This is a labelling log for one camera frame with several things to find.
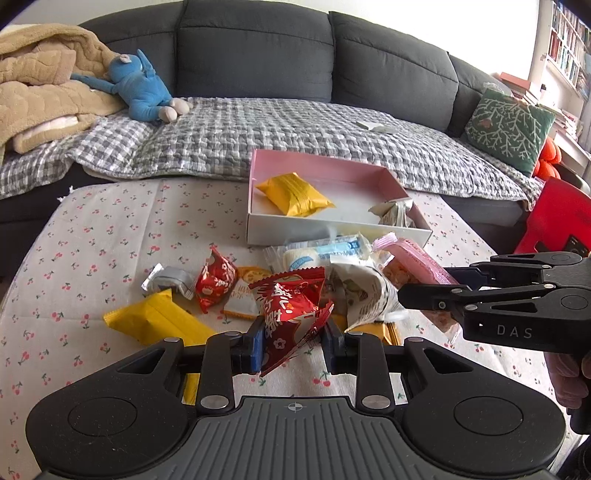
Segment person's right hand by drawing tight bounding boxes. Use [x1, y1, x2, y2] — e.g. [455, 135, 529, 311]
[545, 352, 590, 411]

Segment green branch-pattern cushion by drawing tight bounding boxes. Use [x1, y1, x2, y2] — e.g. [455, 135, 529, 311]
[464, 88, 557, 176]

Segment pink snack packet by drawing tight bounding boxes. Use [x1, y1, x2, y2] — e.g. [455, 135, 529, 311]
[372, 232, 462, 344]

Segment silver snack packet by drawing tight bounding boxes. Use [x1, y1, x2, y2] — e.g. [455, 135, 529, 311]
[141, 263, 197, 300]

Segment white bookshelf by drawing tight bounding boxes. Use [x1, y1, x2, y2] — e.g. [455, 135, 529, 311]
[531, 0, 591, 99]

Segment beige fleece blanket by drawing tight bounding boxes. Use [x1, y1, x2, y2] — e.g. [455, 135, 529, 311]
[0, 23, 127, 163]

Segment white cake blue-label packet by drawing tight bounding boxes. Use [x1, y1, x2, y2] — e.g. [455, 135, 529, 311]
[305, 233, 372, 261]
[264, 244, 331, 274]

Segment red plastic chair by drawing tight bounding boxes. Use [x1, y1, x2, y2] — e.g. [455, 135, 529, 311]
[513, 176, 591, 259]

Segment pink cardboard box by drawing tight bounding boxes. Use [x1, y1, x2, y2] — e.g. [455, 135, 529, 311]
[246, 148, 433, 246]

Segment newsprint pattern snack packet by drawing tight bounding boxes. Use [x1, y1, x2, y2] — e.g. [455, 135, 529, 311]
[368, 198, 416, 228]
[325, 258, 409, 333]

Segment blue plush toy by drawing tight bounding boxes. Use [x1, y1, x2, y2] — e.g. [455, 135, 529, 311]
[70, 48, 194, 123]

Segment large red snack packet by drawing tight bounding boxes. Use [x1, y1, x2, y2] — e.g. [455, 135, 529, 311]
[248, 268, 335, 377]

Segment stack of books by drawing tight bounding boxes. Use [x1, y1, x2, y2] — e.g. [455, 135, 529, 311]
[499, 71, 581, 138]

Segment orange plush cushion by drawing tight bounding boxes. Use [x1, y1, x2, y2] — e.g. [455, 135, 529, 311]
[533, 138, 563, 181]

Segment grey checkered quilt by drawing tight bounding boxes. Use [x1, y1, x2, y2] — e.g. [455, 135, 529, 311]
[0, 96, 546, 204]

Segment small red snack packet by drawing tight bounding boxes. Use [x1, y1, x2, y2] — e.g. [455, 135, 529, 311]
[195, 247, 238, 315]

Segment dark grey sofa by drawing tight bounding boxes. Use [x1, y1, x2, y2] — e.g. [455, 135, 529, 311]
[0, 0, 546, 287]

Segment cherry print tablecloth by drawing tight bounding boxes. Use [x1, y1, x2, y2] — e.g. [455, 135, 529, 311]
[0, 178, 591, 480]

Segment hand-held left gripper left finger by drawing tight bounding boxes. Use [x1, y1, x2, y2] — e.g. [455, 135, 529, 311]
[113, 318, 267, 416]

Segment orange slice print packet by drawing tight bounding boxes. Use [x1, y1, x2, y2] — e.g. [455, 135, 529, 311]
[222, 267, 273, 320]

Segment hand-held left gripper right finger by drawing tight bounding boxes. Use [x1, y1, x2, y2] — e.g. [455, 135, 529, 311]
[322, 318, 481, 412]

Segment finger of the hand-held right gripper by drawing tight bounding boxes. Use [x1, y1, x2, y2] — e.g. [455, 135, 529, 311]
[397, 281, 561, 325]
[444, 251, 585, 285]

